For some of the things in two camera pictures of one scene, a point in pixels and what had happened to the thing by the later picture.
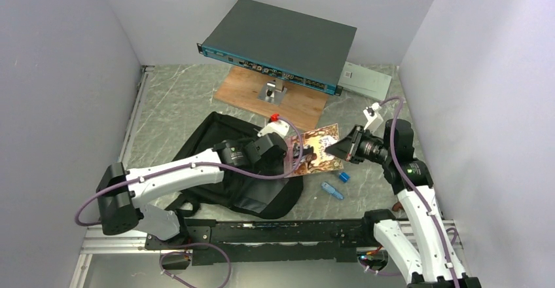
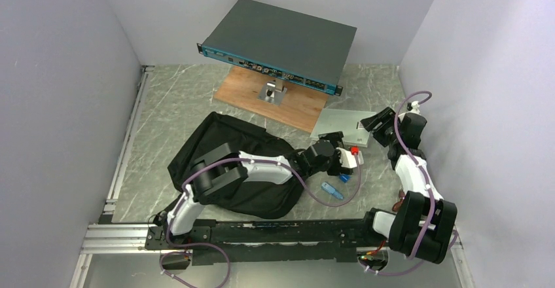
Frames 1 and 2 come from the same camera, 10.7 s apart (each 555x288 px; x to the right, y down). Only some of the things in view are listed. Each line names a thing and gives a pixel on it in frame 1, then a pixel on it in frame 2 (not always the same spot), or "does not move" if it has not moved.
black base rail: (246, 240) does not move
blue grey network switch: (300, 47) does not move
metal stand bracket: (273, 91) does not move
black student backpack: (261, 189) does not move
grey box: (364, 80) -> (346, 121)
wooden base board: (242, 86) does not move
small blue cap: (343, 176) does not move
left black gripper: (256, 139) -> (337, 168)
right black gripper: (348, 147) -> (382, 117)
